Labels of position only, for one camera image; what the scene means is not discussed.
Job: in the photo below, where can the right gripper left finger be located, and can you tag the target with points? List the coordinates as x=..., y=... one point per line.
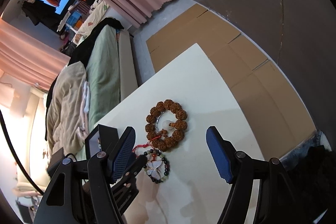
x=80, y=192

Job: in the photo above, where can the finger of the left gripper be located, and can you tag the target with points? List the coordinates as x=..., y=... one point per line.
x=125, y=191

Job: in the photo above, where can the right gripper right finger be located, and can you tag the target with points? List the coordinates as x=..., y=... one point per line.
x=275, y=200

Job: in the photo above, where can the black jewelry box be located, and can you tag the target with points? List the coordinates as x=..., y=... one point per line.
x=100, y=138

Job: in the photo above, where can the thin silver bangle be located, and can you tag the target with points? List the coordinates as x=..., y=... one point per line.
x=164, y=120

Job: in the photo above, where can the white low table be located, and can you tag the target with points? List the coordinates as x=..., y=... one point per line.
x=194, y=192

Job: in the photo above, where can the beige blanket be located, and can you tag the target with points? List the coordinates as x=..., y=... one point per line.
x=63, y=123

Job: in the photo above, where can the flattened cardboard on floor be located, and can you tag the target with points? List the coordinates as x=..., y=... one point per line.
x=274, y=111

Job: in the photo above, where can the pink white plush cloth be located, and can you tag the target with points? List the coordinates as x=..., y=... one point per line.
x=84, y=111

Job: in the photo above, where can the green bed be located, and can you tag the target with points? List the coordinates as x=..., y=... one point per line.
x=127, y=75

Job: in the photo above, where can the black clothing on bed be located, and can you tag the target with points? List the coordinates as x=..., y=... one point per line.
x=99, y=54

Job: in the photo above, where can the pink curtain left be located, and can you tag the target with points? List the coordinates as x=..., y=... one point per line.
x=29, y=60

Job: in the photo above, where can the patterned cream bedding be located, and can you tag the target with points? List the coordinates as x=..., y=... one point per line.
x=96, y=13

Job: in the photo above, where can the black hanging garment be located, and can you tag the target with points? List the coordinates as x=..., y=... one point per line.
x=40, y=12

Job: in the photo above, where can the dark wooden wardrobe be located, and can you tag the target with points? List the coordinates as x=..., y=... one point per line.
x=300, y=36

